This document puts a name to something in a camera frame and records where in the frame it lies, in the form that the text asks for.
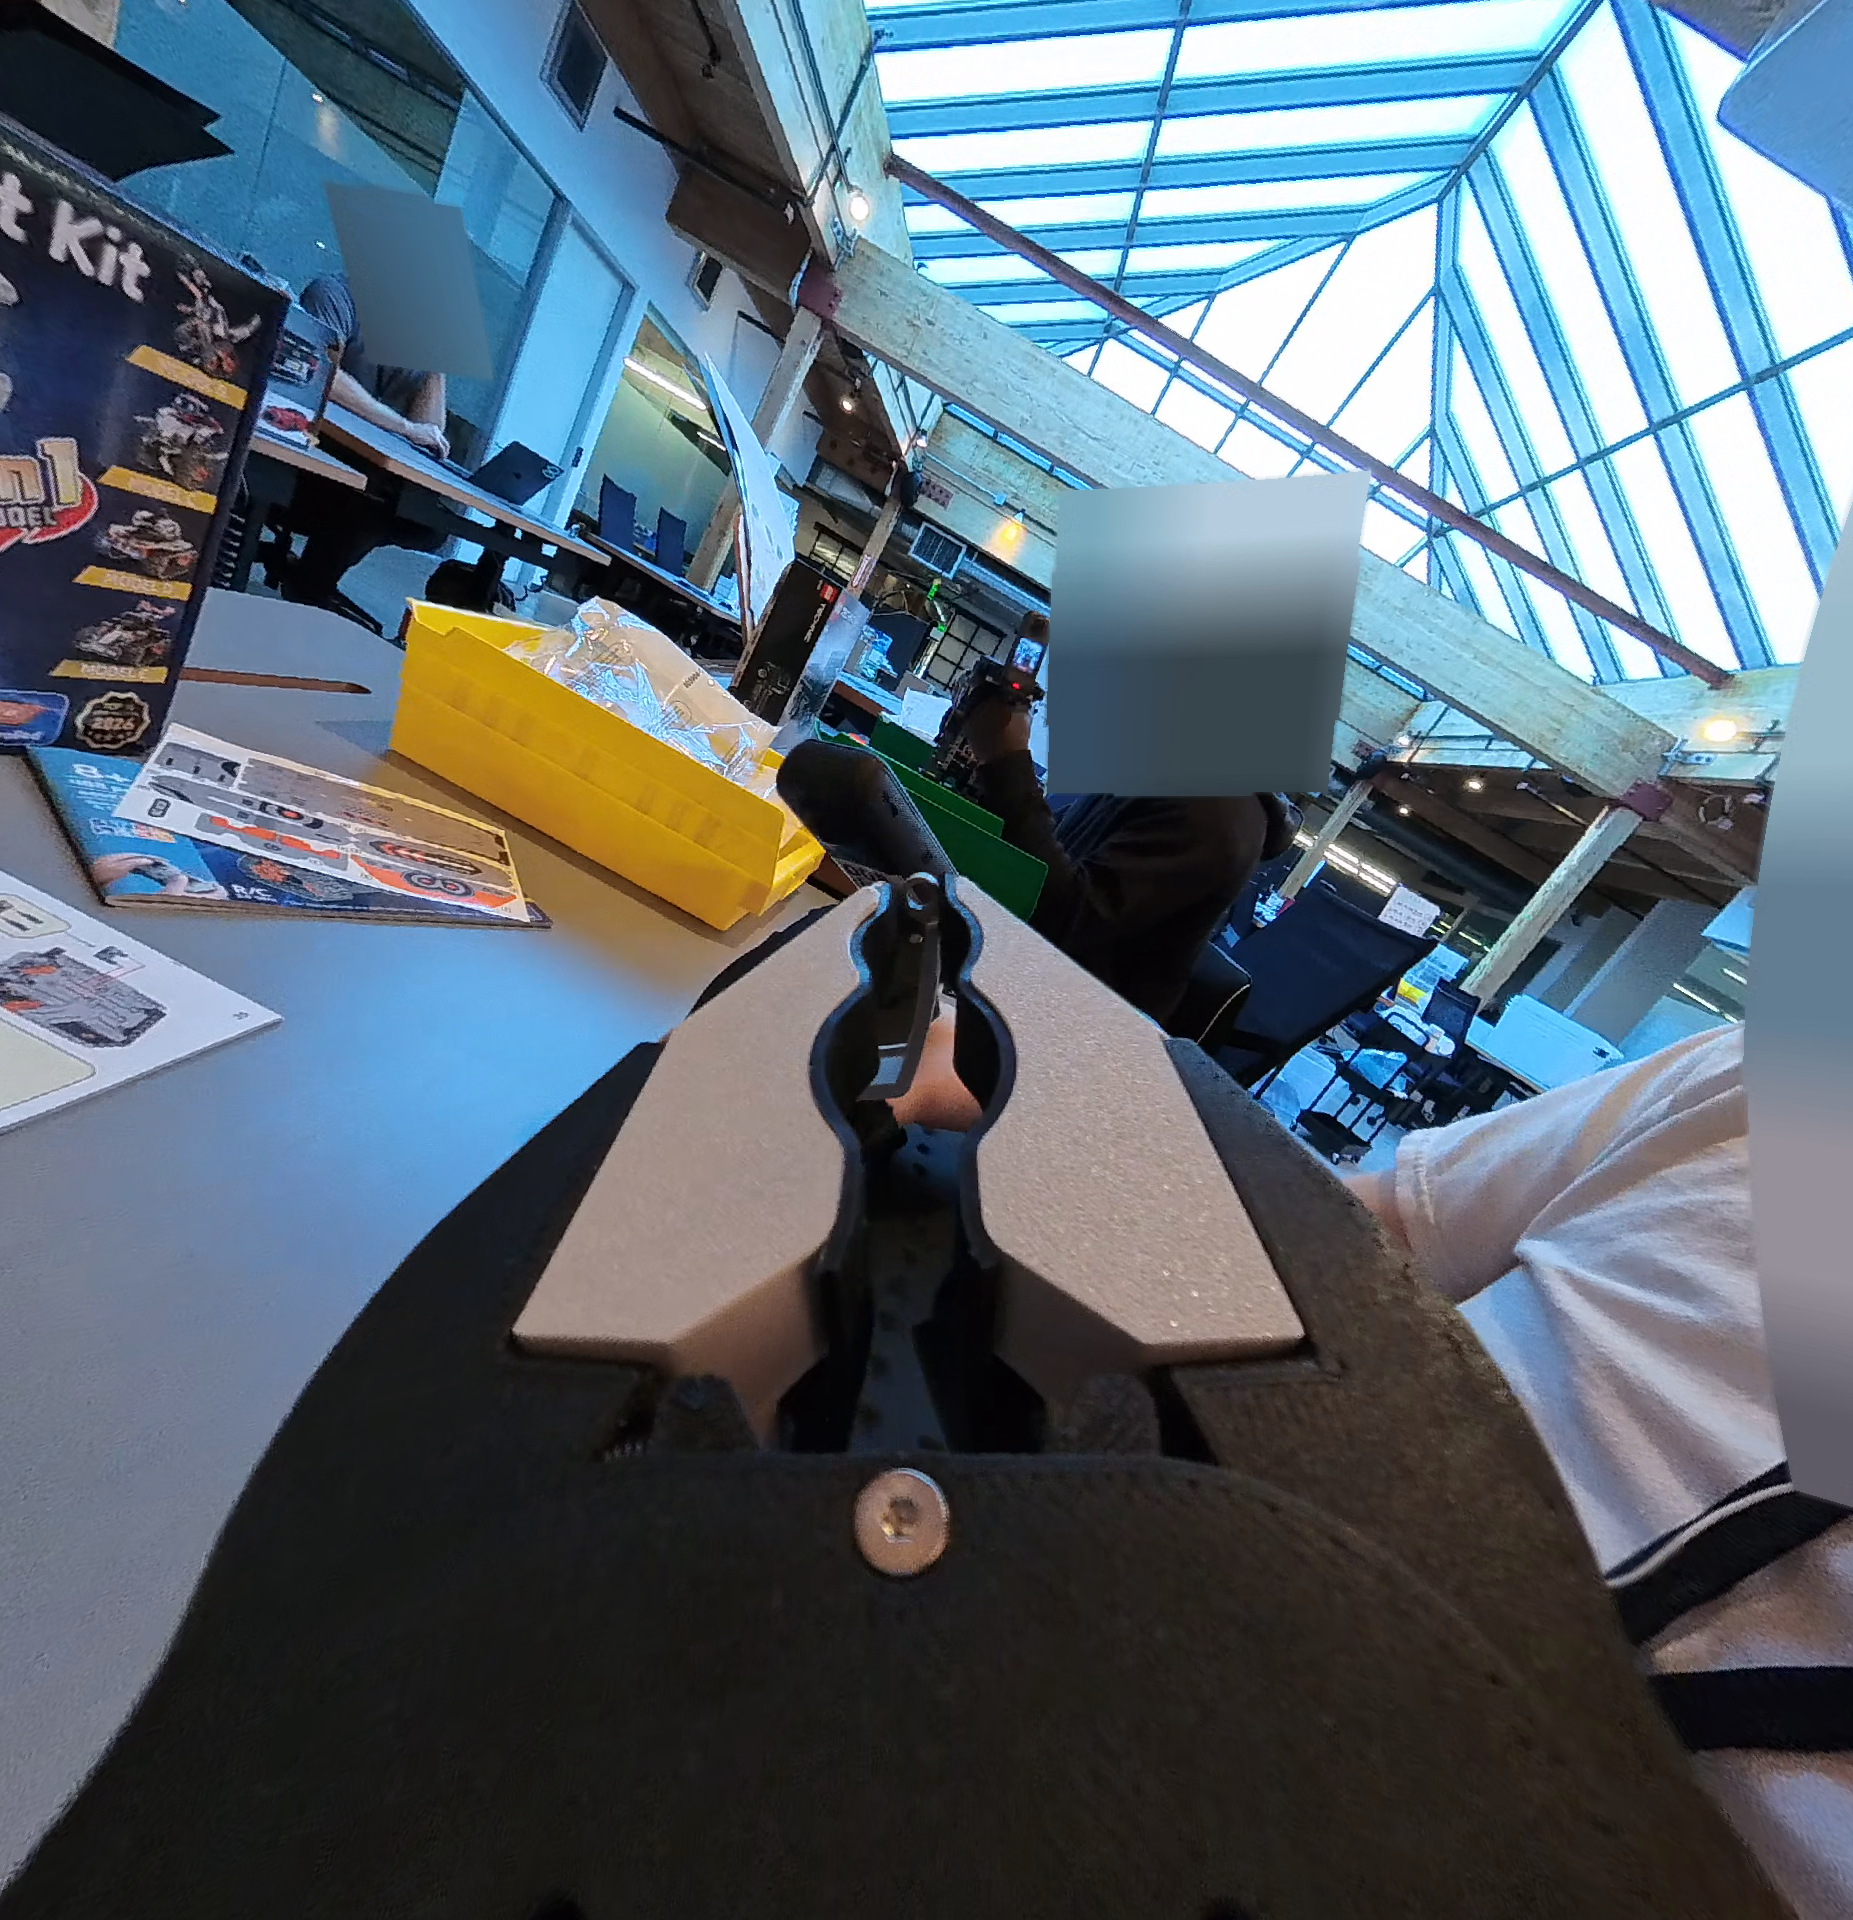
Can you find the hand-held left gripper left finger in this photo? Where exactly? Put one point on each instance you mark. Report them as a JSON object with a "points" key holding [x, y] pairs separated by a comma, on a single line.
{"points": [[687, 1201]]}

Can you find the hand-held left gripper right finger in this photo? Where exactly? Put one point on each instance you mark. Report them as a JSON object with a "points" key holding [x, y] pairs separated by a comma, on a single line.
{"points": [[1136, 1201]]}

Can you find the grey curved building piece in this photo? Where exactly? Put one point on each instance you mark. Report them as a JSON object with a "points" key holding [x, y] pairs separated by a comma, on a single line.
{"points": [[903, 1020]]}

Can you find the grey desk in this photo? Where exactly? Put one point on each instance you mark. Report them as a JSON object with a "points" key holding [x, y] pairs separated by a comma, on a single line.
{"points": [[339, 1125]]}

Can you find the background office desk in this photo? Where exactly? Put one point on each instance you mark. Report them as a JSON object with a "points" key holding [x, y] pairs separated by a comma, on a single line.
{"points": [[416, 478]]}

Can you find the black office chair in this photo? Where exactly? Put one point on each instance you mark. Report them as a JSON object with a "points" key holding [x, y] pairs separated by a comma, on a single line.
{"points": [[1316, 960]]}

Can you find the green bin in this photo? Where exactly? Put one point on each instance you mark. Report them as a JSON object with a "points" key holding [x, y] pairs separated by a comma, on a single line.
{"points": [[987, 855]]}

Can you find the black perforated chair armrest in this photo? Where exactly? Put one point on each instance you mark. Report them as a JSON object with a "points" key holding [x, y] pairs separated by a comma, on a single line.
{"points": [[866, 810]]}

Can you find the yellow bin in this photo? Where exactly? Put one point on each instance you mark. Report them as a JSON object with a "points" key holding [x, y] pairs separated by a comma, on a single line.
{"points": [[566, 779]]}

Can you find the clear plastic bag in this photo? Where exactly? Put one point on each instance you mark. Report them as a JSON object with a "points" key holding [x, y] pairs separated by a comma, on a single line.
{"points": [[626, 675]]}

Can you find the black carton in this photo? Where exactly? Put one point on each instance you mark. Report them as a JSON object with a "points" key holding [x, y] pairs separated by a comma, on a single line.
{"points": [[784, 644]]}

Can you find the white instruction booklet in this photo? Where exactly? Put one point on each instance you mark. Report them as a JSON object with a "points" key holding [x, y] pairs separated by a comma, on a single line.
{"points": [[86, 990]]}

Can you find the blue booklet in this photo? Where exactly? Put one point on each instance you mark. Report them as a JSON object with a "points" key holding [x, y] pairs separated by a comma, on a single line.
{"points": [[101, 840]]}

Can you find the white board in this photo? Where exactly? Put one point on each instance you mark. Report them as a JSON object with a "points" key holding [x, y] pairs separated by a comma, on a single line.
{"points": [[753, 495]]}

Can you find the black laptop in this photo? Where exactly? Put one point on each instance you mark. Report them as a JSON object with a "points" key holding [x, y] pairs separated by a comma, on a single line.
{"points": [[518, 478]]}

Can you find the blue robot kit box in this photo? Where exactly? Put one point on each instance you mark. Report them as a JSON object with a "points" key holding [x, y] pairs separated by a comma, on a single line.
{"points": [[116, 450]]}

